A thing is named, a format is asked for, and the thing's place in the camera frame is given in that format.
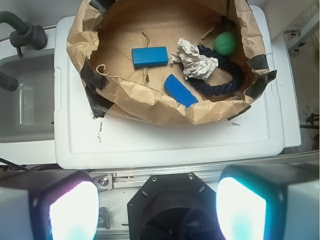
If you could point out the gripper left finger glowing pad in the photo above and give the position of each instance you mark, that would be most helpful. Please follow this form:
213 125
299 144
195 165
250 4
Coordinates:
48 205

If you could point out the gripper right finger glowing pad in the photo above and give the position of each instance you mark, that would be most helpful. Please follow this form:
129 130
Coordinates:
269 202

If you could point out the blue rectangular block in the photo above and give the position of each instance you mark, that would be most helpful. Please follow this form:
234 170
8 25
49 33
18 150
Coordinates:
149 57

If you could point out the white plastic bin lid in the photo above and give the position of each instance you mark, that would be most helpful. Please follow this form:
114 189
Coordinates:
112 142

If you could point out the blue sponge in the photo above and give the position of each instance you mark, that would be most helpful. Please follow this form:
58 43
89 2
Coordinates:
179 92

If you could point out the crumpled white paper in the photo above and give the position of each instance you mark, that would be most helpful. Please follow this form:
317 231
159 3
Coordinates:
194 64

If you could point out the brown paper bag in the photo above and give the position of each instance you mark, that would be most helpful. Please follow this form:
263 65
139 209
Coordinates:
104 32

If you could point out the green rubber ball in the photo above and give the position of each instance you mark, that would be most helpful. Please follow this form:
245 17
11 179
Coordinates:
226 44

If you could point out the dark grey faucet pipe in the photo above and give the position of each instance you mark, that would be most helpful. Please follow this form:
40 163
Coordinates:
24 34

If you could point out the black octagonal mount plate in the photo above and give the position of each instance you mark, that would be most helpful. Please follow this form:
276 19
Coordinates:
177 206

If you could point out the aluminium frame rail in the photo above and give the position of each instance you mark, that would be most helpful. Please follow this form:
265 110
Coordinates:
108 179

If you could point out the dark grey handle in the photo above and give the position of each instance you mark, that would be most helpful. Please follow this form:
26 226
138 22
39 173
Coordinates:
8 83

